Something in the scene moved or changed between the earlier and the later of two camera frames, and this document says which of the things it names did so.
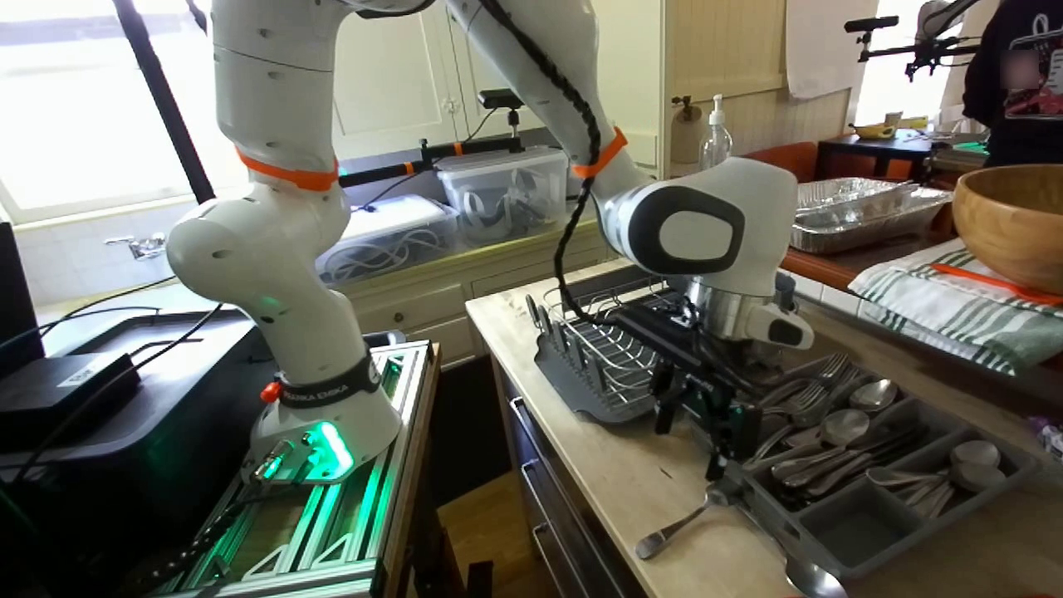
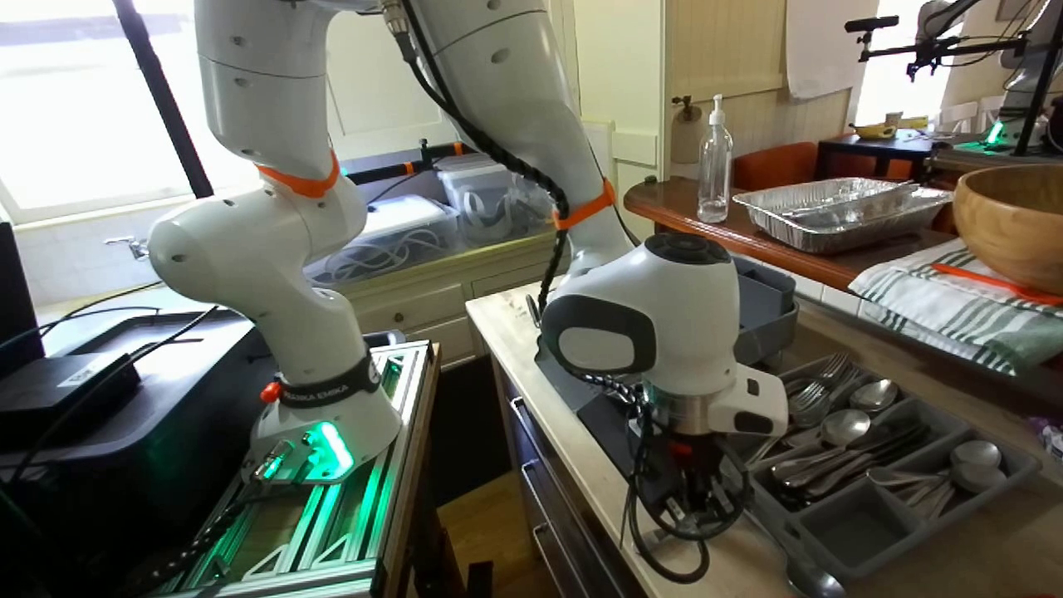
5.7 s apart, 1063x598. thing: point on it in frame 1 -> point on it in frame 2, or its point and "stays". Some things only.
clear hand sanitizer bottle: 718,145 stays
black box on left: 51,397 stays
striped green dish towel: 953,299 stays
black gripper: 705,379 -> 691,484
